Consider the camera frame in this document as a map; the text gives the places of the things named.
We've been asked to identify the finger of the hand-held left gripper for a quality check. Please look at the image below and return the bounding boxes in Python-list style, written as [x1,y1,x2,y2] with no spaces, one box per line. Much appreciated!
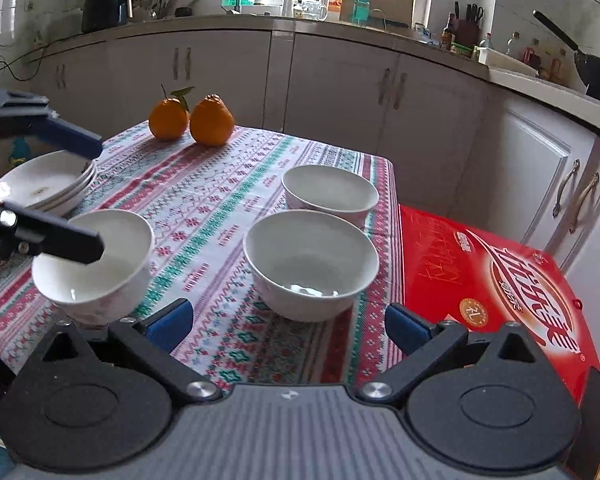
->
[0,199,105,265]
[0,90,104,159]

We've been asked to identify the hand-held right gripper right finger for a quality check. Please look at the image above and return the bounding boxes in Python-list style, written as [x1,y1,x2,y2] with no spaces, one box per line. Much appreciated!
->
[355,302,552,406]

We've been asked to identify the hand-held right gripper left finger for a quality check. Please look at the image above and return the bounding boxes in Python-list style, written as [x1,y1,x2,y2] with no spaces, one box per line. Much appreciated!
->
[26,298,224,404]

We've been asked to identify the white ceramic bowl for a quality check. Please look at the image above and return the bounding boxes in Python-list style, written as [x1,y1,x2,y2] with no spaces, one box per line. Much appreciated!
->
[31,209,156,327]
[281,164,380,231]
[243,209,380,323]

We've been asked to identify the white floral plate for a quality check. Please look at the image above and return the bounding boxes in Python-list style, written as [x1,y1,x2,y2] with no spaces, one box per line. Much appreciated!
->
[0,149,97,209]
[27,175,99,217]
[25,162,99,212]

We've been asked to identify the orange with green leaf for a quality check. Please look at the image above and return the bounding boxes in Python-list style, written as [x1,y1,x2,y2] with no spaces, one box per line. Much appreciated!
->
[148,85,196,142]

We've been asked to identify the red cardboard gift box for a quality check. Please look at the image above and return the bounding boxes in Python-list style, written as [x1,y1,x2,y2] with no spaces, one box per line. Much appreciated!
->
[399,204,600,480]

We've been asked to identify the patterned tablecloth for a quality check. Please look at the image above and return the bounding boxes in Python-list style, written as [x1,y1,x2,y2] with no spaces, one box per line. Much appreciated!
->
[0,124,406,397]

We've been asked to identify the black air fryer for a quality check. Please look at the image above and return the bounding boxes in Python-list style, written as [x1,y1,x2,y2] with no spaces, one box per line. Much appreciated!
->
[81,0,130,35]

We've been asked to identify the bumpy orange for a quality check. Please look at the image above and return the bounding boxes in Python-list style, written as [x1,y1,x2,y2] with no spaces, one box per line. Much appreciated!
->
[189,93,236,148]

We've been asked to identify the utensil holder with utensils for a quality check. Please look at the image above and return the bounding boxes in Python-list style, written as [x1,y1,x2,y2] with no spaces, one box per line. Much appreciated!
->
[134,0,177,22]

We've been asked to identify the white kitchen cabinets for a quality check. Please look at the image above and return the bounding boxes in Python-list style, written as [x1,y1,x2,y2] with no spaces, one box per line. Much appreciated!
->
[27,22,600,311]

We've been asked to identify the glass pitcher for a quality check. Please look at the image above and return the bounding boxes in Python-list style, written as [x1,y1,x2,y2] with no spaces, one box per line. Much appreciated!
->
[294,0,329,22]

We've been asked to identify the white plastic tray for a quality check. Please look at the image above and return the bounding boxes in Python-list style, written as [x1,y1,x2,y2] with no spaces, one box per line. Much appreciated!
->
[477,47,540,79]

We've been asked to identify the dark sauce bottle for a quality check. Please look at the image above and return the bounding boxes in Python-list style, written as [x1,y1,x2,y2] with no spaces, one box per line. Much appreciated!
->
[440,12,455,51]

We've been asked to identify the knife block with knives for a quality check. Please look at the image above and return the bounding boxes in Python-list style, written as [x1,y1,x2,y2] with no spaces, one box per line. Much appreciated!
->
[452,2,485,48]

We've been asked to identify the black wok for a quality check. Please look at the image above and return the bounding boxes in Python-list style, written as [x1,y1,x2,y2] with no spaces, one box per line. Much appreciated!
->
[532,9,600,105]

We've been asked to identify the brown cardboard box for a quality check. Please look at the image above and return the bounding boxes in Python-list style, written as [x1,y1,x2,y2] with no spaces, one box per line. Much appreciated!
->
[340,0,415,27]

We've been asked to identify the black power cable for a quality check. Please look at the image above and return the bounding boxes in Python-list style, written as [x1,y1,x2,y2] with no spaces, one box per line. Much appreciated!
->
[0,42,48,82]

